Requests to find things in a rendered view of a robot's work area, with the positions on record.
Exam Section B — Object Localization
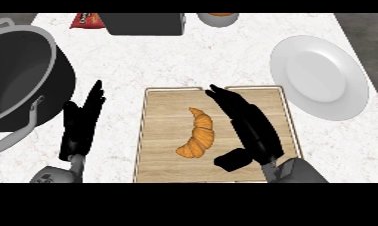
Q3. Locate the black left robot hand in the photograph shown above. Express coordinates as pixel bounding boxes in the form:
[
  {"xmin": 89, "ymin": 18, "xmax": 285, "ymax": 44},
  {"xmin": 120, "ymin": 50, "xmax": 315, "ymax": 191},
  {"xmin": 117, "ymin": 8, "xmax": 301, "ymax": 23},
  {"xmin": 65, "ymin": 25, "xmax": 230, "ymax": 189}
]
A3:
[{"xmin": 58, "ymin": 79, "xmax": 108, "ymax": 162}]

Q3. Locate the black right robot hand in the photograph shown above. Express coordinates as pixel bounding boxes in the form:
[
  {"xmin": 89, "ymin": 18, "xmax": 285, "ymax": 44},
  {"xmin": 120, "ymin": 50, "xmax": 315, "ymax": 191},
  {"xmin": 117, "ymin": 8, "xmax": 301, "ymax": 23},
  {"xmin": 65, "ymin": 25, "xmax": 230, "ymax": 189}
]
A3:
[{"xmin": 204, "ymin": 83, "xmax": 286, "ymax": 173}]

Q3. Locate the golden brown croissant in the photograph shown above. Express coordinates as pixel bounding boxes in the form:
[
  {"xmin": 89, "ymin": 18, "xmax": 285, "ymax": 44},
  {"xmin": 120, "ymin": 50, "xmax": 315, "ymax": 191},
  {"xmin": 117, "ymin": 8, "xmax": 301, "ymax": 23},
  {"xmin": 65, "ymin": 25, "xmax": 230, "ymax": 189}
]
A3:
[{"xmin": 174, "ymin": 106, "xmax": 216, "ymax": 160}]

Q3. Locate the wooden tray with metal rim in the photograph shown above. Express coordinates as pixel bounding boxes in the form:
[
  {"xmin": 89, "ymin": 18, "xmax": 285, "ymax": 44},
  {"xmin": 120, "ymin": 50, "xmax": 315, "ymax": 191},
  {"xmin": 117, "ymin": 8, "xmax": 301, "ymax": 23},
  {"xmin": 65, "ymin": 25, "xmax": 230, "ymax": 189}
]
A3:
[{"xmin": 131, "ymin": 85, "xmax": 304, "ymax": 184}]

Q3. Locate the white round plate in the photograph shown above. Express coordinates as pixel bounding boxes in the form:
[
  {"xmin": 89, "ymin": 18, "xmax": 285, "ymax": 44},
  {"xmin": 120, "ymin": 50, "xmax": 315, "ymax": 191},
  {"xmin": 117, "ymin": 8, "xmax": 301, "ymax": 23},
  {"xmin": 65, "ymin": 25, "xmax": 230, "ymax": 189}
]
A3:
[{"xmin": 269, "ymin": 34, "xmax": 371, "ymax": 122}]

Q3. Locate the large black cooking pot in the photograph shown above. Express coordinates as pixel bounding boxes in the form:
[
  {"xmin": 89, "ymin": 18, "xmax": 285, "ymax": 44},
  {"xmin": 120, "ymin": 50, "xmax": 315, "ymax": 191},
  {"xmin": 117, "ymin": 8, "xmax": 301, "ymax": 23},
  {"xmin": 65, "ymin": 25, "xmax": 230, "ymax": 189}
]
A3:
[{"xmin": 0, "ymin": 17, "xmax": 78, "ymax": 153}]

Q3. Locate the red snack bag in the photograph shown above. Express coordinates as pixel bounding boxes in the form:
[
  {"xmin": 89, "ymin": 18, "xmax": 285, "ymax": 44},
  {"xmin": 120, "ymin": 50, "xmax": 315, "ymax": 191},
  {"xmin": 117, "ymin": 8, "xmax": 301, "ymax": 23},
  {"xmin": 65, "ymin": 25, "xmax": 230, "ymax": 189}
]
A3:
[{"xmin": 69, "ymin": 12, "xmax": 106, "ymax": 30}]

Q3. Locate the grey cup with orange content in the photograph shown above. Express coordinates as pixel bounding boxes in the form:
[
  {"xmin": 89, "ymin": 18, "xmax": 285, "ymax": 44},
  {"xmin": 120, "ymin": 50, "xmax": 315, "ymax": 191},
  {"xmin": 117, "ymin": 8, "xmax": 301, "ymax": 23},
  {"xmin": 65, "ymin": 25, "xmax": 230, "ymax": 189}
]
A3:
[{"xmin": 196, "ymin": 12, "xmax": 241, "ymax": 29}]

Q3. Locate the dark grey box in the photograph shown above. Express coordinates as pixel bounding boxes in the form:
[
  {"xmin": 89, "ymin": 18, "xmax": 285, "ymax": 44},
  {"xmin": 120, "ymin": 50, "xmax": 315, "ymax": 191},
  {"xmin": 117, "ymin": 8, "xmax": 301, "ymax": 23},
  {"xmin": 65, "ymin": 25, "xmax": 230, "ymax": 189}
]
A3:
[{"xmin": 97, "ymin": 12, "xmax": 188, "ymax": 37}]

